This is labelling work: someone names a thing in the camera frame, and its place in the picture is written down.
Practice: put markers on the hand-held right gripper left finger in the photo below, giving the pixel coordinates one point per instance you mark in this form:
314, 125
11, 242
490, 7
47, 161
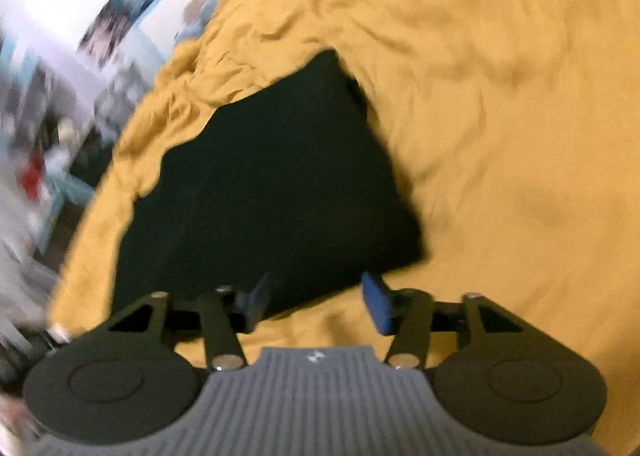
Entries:
257, 302

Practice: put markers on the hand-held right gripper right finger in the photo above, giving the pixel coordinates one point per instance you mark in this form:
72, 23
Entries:
378, 305

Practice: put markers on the black turtleneck sweater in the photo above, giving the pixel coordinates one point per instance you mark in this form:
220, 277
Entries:
275, 176

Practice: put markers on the yellow quilted blanket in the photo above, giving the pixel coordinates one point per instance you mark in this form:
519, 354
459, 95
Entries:
500, 111

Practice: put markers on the wall poster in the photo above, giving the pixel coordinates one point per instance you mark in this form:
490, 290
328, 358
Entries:
125, 11

